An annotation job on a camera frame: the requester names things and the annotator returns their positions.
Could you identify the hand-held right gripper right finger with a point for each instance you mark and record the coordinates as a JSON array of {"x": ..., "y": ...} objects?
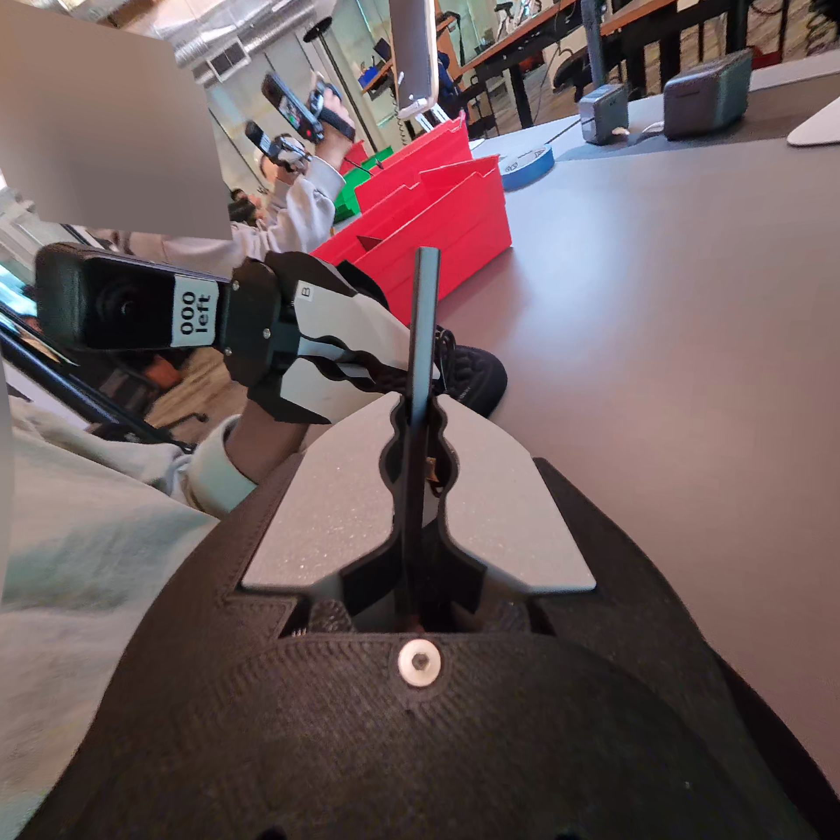
[{"x": 512, "y": 525}]

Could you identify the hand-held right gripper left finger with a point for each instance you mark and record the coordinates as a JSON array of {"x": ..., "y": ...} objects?
[{"x": 328, "y": 512}]

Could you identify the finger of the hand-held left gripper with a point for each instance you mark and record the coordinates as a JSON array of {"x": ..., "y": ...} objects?
[
  {"x": 308, "y": 387},
  {"x": 367, "y": 328}
]

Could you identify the person's left forearm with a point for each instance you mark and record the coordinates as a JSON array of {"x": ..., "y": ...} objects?
[{"x": 216, "y": 472}]

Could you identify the black metal stand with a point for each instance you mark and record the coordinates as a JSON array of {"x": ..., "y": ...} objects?
[{"x": 65, "y": 387}]

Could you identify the green plastic bin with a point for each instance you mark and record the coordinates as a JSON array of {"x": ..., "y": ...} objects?
[{"x": 348, "y": 197}]

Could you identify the large red plastic bin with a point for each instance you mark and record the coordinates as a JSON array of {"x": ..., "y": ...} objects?
[{"x": 453, "y": 223}]

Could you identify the small red plastic bin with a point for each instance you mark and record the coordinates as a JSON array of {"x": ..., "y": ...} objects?
[{"x": 413, "y": 164}]

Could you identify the blue tape roll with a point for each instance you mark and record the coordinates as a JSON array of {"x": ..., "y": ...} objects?
[{"x": 525, "y": 180}]

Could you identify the black floor lamp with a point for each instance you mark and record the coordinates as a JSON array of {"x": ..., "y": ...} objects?
[{"x": 338, "y": 79}]

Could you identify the grey monitor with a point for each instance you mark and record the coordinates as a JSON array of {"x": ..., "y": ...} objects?
[{"x": 413, "y": 52}]

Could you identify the wooden office desk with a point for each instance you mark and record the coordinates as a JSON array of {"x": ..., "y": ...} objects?
[{"x": 520, "y": 92}]

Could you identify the small grey label printer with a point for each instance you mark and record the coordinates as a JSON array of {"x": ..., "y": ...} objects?
[{"x": 600, "y": 115}]

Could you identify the large grey label printer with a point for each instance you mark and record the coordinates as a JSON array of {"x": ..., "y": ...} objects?
[{"x": 705, "y": 98}]

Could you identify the white monitor base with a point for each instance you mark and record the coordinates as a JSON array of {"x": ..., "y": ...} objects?
[{"x": 817, "y": 128}]

